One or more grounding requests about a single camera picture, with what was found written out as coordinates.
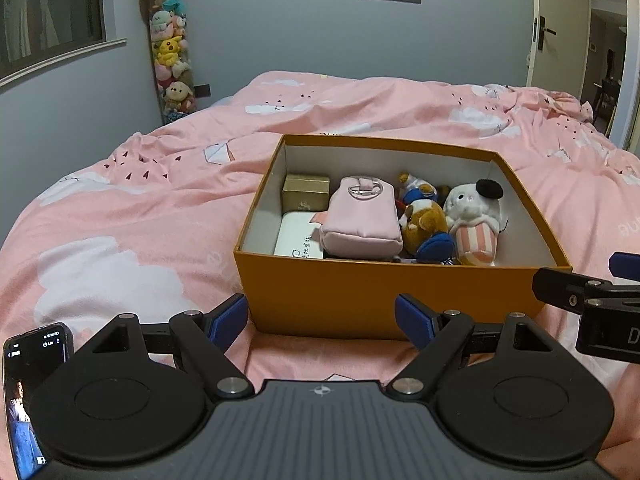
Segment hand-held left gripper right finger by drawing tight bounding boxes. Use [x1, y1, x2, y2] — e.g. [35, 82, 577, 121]
[386, 293, 568, 400]

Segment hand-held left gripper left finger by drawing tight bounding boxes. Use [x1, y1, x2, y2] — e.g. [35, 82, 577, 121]
[75, 293, 254, 400]

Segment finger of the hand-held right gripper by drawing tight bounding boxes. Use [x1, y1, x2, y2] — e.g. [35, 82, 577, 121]
[608, 251, 640, 282]
[531, 266, 640, 317]

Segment orange cardboard box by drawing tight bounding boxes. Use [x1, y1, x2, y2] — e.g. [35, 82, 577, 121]
[233, 133, 572, 343]

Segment sailor suit plush toy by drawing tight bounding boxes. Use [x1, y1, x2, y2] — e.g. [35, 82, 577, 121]
[401, 199, 456, 265]

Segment long white box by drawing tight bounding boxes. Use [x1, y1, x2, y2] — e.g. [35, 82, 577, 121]
[273, 211, 328, 260]

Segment pink zip pouch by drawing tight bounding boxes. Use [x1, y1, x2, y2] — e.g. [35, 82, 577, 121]
[312, 176, 404, 261]

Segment white plush popcorn toy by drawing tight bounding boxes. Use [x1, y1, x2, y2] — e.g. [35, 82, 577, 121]
[444, 179, 507, 267]

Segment small orange plush toy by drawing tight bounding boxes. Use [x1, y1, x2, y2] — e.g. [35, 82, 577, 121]
[398, 172, 440, 206]

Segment small gold box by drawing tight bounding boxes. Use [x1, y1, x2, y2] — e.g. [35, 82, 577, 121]
[281, 174, 332, 212]

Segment pink cloud print blanket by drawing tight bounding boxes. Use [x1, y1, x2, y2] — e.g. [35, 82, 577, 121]
[0, 70, 640, 480]

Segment black smartphone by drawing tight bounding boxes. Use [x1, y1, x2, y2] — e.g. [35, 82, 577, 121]
[2, 322, 71, 480]

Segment cream door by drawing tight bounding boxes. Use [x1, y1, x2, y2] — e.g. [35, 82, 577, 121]
[525, 0, 594, 106]

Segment clear tube of plush toys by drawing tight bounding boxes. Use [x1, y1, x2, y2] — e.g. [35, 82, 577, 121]
[140, 0, 200, 126]

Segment dark framed window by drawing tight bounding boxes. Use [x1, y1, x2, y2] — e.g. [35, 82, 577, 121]
[0, 0, 126, 87]

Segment black door handle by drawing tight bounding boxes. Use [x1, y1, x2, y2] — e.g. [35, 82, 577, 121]
[532, 16, 557, 51]

